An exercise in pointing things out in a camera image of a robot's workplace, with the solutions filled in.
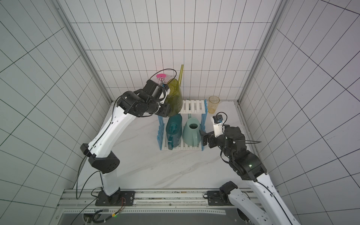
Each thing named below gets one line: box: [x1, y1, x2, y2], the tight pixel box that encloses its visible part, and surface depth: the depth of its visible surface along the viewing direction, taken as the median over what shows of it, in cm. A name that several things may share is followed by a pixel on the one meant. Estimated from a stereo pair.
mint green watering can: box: [182, 117, 202, 147], surface depth 84 cm
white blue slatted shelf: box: [157, 98, 208, 151], surface depth 85 cm
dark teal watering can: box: [165, 113, 183, 150], surface depth 83 cm
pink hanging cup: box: [156, 73, 167, 80], surface depth 102 cm
